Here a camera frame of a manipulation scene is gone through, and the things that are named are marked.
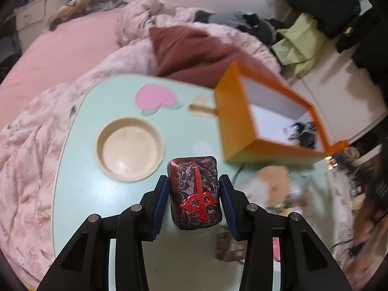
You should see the brown answer card box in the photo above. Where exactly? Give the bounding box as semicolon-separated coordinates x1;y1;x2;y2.
216;232;247;262

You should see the red patterned card box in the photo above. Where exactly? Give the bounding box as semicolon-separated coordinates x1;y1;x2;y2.
167;156;222;231

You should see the orange cardboard box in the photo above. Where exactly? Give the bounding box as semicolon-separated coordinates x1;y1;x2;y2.
214;62;349;165

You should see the tan plush toy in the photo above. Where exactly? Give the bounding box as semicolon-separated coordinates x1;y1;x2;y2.
241;166;290;209

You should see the pink floral duvet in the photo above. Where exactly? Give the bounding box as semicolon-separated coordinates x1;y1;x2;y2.
1;0;281;287

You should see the light green garment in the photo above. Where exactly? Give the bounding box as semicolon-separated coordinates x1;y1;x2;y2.
271;13;329;78

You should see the maroon pillow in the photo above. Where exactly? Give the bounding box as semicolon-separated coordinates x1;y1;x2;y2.
148;25;259;89

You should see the dark clothes pile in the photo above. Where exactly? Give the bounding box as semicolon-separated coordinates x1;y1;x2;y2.
194;10;287;46

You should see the hanging black jacket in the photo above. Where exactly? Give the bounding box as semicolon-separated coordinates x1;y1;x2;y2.
277;0;388;76

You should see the patterned clothes heap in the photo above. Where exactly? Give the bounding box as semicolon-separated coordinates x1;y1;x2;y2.
47;0;127;31

